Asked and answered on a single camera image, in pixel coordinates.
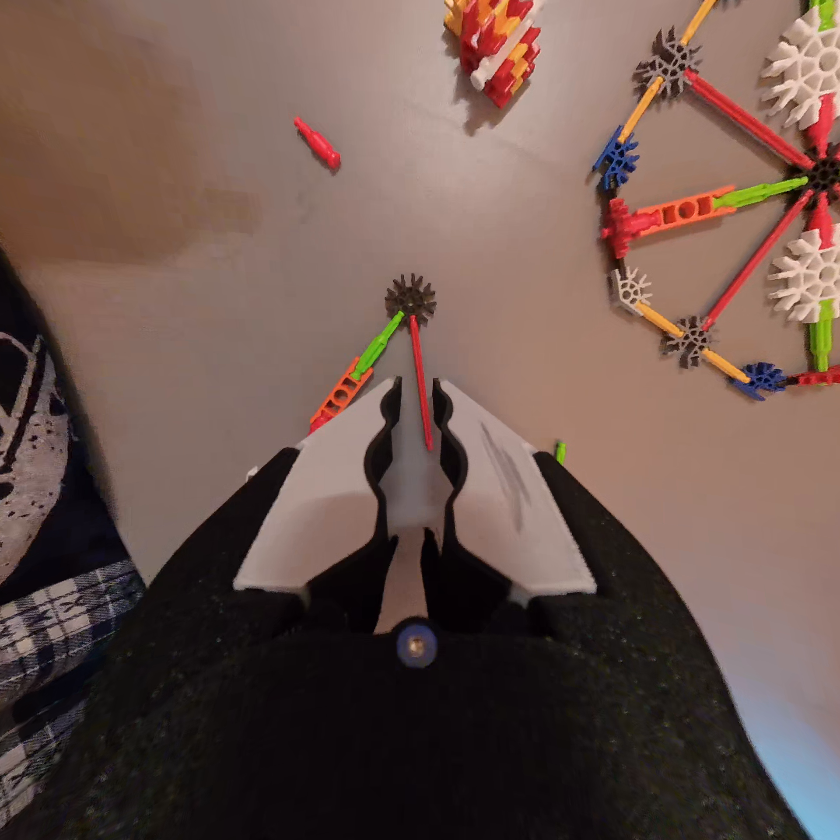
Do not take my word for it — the long red toy rod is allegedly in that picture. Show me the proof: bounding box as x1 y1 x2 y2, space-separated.
408 315 435 452

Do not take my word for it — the orange connector with green rod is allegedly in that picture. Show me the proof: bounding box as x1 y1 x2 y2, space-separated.
308 310 406 434

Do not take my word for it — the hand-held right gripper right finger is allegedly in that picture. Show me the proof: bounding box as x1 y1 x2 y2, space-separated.
432 378 598 608

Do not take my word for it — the black round toy connector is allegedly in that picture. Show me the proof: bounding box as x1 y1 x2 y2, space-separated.
384 273 438 327

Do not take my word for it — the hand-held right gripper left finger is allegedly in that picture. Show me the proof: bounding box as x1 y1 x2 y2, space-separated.
233 377 403 593

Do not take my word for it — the colourful toy wheel construction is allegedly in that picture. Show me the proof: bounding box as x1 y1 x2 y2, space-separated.
592 0 840 403

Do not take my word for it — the red yellow toy block assembly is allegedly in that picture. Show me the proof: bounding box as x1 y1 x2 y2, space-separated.
443 0 546 109

